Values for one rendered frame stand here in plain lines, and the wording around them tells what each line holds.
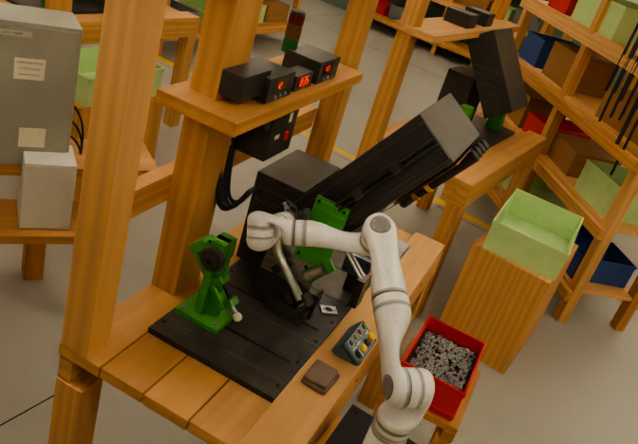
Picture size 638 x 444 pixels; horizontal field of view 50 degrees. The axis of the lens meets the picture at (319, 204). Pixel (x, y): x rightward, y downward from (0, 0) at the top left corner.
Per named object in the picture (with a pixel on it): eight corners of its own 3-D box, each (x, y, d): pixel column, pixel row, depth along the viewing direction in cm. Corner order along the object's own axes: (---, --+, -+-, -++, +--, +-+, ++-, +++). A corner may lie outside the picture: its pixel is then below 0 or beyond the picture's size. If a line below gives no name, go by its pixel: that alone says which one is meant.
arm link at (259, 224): (249, 209, 183) (300, 212, 183) (247, 241, 184) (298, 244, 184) (246, 212, 176) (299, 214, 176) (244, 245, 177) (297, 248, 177)
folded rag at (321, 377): (315, 364, 198) (318, 357, 197) (339, 378, 196) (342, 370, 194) (299, 382, 189) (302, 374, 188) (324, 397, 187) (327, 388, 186)
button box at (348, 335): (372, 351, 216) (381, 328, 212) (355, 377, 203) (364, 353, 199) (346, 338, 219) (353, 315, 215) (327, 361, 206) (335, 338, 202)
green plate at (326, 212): (333, 266, 219) (357, 207, 215) (324, 270, 212) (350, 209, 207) (301, 251, 223) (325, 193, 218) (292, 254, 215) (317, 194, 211)
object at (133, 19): (320, 192, 306) (386, -26, 263) (86, 359, 178) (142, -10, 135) (302, 183, 308) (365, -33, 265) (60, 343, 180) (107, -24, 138)
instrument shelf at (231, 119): (360, 83, 250) (364, 72, 248) (233, 138, 173) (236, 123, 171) (301, 59, 257) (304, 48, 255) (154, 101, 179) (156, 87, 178)
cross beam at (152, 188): (311, 127, 286) (317, 107, 282) (99, 234, 175) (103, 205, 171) (301, 122, 288) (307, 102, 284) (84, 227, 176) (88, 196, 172)
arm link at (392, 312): (365, 307, 170) (399, 310, 173) (381, 414, 154) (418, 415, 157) (379, 289, 163) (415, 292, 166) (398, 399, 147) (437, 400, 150)
